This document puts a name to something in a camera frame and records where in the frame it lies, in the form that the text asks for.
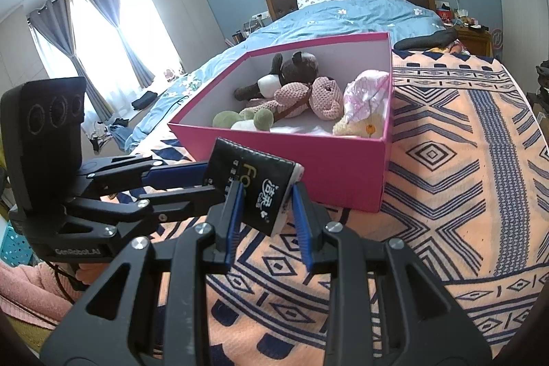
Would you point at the pink cardboard box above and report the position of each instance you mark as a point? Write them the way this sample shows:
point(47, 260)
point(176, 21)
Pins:
point(343, 177)

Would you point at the blue crumpled cloth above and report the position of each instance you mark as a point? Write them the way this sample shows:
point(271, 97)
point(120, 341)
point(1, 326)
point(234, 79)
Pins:
point(124, 134)

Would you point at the wooden nightstand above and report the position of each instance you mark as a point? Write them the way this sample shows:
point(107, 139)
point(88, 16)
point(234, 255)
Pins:
point(474, 42)

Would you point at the purple curtain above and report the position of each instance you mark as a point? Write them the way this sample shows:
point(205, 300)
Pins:
point(128, 40)
point(60, 48)

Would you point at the pink knit bunny plush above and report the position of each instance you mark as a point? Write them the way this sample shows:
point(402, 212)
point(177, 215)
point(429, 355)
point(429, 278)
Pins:
point(326, 100)

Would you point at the black bag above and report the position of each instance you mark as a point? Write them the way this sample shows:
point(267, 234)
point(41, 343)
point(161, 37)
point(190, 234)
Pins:
point(540, 87)

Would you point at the person's left forearm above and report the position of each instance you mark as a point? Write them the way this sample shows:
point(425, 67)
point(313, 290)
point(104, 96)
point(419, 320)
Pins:
point(30, 289)

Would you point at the cream plush toy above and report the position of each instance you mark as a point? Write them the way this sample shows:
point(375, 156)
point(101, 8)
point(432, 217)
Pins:
point(351, 128)

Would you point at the dark folded cloth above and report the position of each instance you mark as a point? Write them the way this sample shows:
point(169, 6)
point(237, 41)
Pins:
point(145, 100)

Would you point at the blue floral duvet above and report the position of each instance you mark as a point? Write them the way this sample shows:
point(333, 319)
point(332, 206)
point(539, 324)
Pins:
point(343, 14)

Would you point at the dark brown plush animal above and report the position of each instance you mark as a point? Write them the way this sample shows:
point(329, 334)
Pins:
point(296, 70)

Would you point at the white wall socket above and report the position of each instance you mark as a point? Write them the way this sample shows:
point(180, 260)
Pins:
point(260, 15)

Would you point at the black cloth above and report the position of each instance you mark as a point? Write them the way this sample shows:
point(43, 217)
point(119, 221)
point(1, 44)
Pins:
point(424, 41)

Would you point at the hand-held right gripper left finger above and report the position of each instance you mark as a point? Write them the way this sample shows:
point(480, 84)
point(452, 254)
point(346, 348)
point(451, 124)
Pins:
point(233, 220)

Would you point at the blue plastic basket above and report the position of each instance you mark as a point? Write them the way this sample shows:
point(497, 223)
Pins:
point(13, 246)

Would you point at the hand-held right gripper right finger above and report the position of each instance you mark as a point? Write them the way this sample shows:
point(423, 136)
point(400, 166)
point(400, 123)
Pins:
point(303, 224)

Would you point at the black tissue packet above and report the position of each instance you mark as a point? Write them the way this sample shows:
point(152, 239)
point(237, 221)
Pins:
point(253, 177)

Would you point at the green plush toy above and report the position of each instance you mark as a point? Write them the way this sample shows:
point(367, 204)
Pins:
point(261, 119)

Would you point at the pink satin bow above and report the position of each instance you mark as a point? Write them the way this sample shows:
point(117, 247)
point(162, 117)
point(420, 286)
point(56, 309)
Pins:
point(364, 91)

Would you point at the orange patterned blanket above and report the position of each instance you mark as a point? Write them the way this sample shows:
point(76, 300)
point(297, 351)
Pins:
point(450, 177)

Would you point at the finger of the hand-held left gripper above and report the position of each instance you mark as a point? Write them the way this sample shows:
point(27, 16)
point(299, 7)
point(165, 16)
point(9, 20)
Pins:
point(171, 175)
point(171, 207)

